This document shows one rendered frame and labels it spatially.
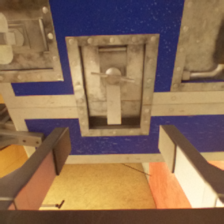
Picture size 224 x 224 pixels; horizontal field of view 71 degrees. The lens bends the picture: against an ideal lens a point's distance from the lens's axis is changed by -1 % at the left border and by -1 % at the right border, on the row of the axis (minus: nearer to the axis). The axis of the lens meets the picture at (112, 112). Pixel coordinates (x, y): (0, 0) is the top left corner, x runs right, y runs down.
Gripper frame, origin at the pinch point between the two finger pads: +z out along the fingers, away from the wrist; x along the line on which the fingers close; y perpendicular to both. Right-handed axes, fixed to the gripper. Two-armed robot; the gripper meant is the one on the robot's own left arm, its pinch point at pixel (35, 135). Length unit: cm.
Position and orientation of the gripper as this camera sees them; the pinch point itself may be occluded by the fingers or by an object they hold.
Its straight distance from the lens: 34.8
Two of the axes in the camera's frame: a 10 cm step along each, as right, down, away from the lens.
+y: 1.4, -8.5, -5.1
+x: 0.0, -5.2, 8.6
